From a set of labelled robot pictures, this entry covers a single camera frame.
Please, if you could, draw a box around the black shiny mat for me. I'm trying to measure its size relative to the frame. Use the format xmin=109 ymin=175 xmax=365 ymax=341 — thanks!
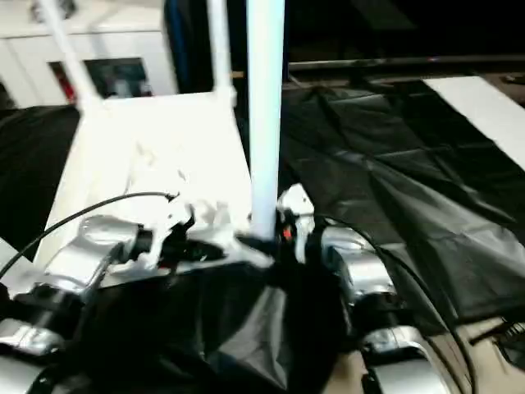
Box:
xmin=0 ymin=76 xmax=525 ymax=394

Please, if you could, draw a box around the red white box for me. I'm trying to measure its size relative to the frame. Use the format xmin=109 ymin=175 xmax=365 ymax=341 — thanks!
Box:
xmin=54 ymin=62 xmax=79 ymax=104

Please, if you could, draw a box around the white display cabinet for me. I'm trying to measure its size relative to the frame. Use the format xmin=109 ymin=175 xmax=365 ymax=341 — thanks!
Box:
xmin=0 ymin=7 xmax=180 ymax=111

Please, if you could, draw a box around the long black bar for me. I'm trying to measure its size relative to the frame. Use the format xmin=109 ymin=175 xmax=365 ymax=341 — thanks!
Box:
xmin=285 ymin=54 xmax=525 ymax=74

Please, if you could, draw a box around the white paper sheet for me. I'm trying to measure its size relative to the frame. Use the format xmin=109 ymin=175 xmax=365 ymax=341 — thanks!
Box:
xmin=421 ymin=74 xmax=525 ymax=172

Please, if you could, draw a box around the black silver ornament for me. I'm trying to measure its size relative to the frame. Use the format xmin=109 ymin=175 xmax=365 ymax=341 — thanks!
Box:
xmin=27 ymin=0 xmax=80 ymax=21

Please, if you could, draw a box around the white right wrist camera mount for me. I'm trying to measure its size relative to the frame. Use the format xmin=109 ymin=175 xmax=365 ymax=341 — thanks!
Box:
xmin=276 ymin=182 xmax=317 ymax=264

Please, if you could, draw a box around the black left wrist camera cable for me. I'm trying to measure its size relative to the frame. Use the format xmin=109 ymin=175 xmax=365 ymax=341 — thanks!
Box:
xmin=0 ymin=190 xmax=182 ymax=277

